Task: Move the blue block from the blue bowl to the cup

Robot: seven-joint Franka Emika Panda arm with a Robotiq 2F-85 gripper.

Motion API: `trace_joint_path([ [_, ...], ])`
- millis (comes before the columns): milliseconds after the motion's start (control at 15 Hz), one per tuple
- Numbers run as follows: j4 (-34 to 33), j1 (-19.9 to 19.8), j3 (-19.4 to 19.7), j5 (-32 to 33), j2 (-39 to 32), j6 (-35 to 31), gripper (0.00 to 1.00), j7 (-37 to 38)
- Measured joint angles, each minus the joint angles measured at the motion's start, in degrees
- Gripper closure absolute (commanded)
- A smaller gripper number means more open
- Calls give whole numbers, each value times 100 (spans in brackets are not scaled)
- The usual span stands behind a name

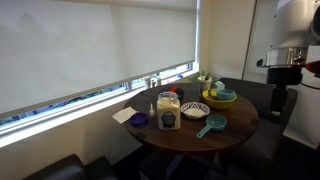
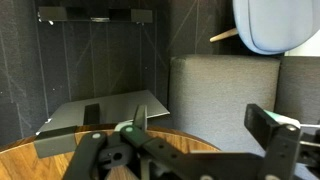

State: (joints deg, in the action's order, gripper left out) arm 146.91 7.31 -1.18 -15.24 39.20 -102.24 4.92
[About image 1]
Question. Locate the glass jar of rice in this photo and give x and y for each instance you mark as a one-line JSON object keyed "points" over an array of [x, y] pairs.
{"points": [[168, 113]]}

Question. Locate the teal sponge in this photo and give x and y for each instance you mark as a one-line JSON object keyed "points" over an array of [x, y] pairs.
{"points": [[219, 85]]}

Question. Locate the white window frame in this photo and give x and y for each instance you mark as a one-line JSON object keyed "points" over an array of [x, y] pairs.
{"points": [[83, 103]]}

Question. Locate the patterned paper cup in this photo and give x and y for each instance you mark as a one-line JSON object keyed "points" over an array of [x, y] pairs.
{"points": [[204, 85]]}

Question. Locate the white paper napkin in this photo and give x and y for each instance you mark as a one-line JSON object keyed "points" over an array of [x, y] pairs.
{"points": [[124, 114]]}

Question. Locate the white plastic fork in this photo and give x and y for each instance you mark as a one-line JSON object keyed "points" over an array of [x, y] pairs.
{"points": [[151, 110]]}

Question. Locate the green plant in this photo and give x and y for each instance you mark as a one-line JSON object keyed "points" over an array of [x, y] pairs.
{"points": [[196, 76]]}

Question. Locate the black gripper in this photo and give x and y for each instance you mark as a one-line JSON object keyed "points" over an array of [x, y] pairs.
{"points": [[283, 75]]}

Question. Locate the dark grey sofa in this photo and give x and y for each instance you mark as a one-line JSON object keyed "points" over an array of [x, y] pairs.
{"points": [[266, 140]]}

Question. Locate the round wooden table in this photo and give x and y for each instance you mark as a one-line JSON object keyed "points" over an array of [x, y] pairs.
{"points": [[200, 136]]}

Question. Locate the black leather chair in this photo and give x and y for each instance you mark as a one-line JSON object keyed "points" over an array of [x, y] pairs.
{"points": [[66, 170]]}

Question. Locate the purple jar lid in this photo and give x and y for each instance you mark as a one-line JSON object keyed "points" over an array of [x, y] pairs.
{"points": [[138, 119]]}

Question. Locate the blue white patterned bowl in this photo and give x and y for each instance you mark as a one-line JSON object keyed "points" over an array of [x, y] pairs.
{"points": [[195, 110]]}

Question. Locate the dark blue bowl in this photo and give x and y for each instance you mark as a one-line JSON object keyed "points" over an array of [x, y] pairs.
{"points": [[179, 94]]}

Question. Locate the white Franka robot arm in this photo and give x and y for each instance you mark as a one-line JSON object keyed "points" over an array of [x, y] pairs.
{"points": [[293, 23]]}

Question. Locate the teal measuring cup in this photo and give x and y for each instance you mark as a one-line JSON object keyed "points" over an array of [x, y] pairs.
{"points": [[216, 122]]}

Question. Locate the yellow bowl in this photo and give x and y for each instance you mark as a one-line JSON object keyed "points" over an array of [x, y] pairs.
{"points": [[218, 104]]}

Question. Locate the teal bowl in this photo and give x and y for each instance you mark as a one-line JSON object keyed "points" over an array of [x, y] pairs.
{"points": [[225, 94]]}

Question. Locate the orange wooden block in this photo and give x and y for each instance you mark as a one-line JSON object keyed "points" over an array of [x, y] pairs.
{"points": [[172, 89]]}

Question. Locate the white roller blind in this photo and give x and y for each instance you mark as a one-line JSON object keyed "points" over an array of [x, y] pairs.
{"points": [[93, 46]]}

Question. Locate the white windowsill container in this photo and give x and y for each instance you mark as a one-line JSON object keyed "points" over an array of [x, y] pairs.
{"points": [[147, 82]]}

